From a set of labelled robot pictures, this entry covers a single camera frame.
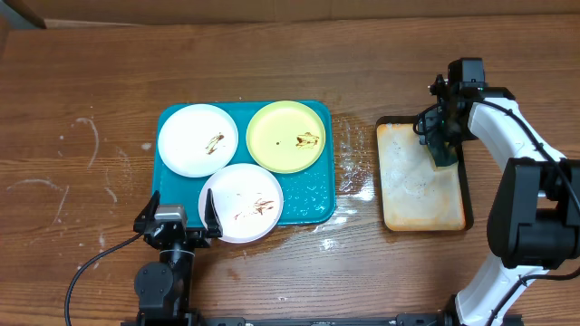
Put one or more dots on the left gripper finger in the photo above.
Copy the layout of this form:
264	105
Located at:
214	227
147	214

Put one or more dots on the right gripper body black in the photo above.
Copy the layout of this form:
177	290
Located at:
448	129

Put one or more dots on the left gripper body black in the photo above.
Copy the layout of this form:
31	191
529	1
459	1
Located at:
195	240

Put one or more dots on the dark green sponge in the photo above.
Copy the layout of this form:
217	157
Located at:
443	155

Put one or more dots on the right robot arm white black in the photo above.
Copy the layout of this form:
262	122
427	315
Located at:
533	224

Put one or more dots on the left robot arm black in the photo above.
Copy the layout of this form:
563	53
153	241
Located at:
164	287

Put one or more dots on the black tray with soapy water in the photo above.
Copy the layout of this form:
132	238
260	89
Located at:
417	195

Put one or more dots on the white plate bottom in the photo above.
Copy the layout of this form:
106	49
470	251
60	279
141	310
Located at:
248	201

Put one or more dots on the white plate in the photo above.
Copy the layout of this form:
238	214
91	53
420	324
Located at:
248	201
197	140

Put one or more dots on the white plate top left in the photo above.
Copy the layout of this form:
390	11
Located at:
197	140

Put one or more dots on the yellow-green plate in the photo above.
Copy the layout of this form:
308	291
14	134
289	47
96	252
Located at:
285	137

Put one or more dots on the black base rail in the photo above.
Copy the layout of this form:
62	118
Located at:
404	319

